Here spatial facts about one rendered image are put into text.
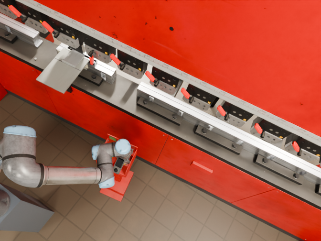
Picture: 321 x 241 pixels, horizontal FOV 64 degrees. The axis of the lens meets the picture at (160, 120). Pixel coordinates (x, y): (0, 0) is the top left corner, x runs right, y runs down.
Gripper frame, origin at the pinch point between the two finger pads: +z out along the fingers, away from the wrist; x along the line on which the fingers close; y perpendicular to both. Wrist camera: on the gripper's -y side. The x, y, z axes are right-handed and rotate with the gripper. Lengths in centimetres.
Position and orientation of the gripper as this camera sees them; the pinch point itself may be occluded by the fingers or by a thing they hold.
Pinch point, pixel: (123, 162)
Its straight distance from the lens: 162.3
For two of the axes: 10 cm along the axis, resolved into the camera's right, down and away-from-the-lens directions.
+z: -1.0, 3.4, 9.3
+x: -9.1, -4.0, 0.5
